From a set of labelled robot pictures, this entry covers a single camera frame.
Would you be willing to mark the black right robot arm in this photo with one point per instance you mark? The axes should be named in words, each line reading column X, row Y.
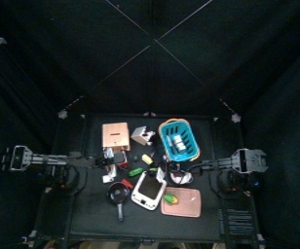
column 226, row 161

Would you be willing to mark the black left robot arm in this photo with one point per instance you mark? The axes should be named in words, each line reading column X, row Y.
column 43, row 159

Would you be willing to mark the green toy leaf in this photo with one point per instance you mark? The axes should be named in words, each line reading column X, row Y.
column 152, row 169

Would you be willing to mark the small white toy piece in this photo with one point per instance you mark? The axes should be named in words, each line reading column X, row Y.
column 108, row 178

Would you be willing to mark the red open box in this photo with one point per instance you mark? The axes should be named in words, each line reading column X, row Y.
column 123, row 163

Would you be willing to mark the blue plastic basket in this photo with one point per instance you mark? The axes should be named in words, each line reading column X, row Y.
column 187, row 152

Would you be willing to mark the small white carton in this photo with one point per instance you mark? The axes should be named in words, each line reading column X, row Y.
column 180, row 146
column 175, row 139

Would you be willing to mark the yellow toy block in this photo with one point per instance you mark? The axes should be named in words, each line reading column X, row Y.
column 146, row 159

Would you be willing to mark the green toy pepper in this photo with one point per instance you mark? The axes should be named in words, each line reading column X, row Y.
column 135, row 171

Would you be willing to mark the small red toy piece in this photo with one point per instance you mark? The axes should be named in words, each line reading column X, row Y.
column 127, row 184

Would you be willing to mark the tan wooden box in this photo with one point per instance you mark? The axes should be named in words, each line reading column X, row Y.
column 115, row 134

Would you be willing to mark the white toy tablet scale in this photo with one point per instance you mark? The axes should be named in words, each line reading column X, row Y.
column 148, row 191

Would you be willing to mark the black toy frying pan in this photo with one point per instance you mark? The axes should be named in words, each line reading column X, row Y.
column 118, row 193

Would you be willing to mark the green yellow toy vegetable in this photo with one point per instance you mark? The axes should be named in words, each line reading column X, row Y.
column 170, row 198

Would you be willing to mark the white grey toy appliance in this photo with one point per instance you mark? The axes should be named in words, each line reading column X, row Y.
column 140, row 135

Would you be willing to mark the pink cutting board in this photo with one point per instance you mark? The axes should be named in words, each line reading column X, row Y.
column 187, row 204

